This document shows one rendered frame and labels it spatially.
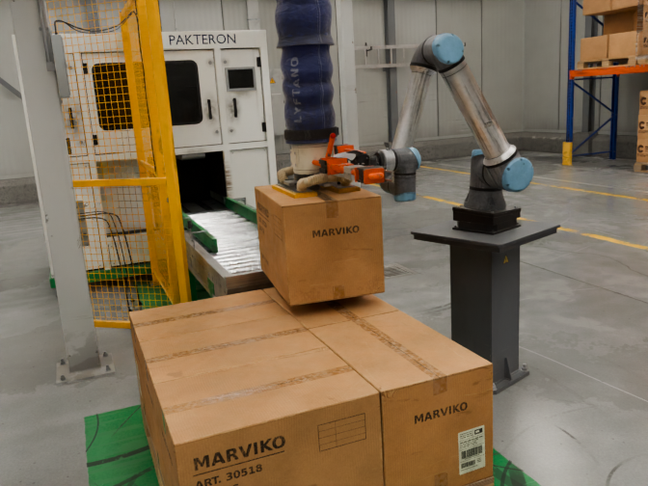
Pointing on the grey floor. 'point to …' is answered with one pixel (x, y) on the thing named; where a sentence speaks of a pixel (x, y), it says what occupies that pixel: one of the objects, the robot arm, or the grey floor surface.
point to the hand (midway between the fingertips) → (337, 165)
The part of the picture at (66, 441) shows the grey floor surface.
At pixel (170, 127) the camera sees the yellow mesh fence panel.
